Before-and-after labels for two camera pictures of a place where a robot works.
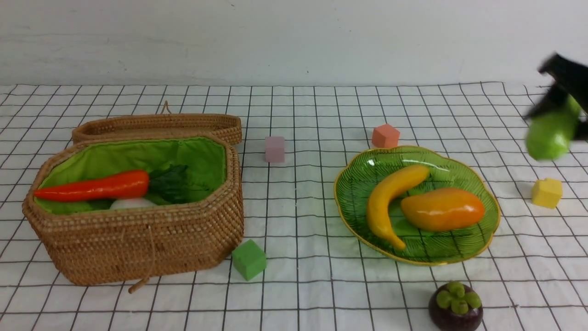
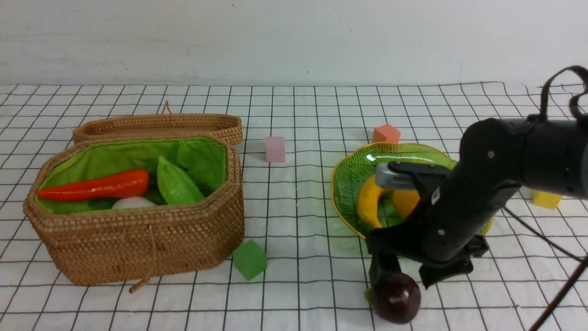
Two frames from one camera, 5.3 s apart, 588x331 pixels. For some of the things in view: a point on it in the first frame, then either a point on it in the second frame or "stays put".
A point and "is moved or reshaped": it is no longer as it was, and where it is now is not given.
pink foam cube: [274, 149] stays put
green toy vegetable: [549, 135] is moved or reshaped
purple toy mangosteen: [453, 306] → [396, 299]
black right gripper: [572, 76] → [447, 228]
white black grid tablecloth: [297, 269] stays put
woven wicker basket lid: [165, 124] stays put
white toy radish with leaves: [132, 202] stays put
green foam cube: [249, 259] stays put
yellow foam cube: [547, 193] stays put
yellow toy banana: [381, 192] is moved or reshaped
